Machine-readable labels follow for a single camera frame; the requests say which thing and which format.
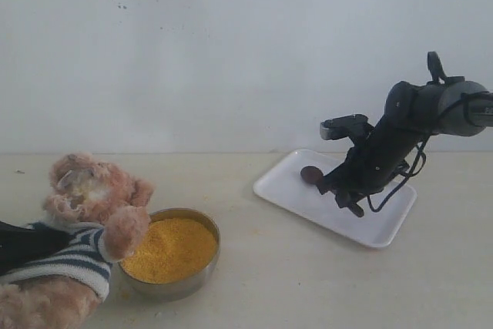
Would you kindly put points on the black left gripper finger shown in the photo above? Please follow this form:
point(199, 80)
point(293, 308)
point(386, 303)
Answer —
point(20, 245)

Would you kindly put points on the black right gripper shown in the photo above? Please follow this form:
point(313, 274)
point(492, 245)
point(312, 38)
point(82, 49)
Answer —
point(369, 169)

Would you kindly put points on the dark brown wooden spoon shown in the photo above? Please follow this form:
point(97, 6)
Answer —
point(310, 174)

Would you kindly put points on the tan teddy bear striped sweater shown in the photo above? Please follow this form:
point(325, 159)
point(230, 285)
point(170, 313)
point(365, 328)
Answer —
point(103, 208)

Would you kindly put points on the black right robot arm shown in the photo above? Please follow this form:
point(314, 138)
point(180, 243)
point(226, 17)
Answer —
point(412, 115)

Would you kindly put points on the white rectangular plastic tray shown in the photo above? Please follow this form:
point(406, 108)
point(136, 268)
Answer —
point(282, 185)

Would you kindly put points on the steel bowl of yellow millet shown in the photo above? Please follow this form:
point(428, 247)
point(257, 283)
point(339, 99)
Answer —
point(177, 257)

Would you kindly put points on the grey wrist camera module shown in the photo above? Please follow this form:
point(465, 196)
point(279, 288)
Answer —
point(352, 126)

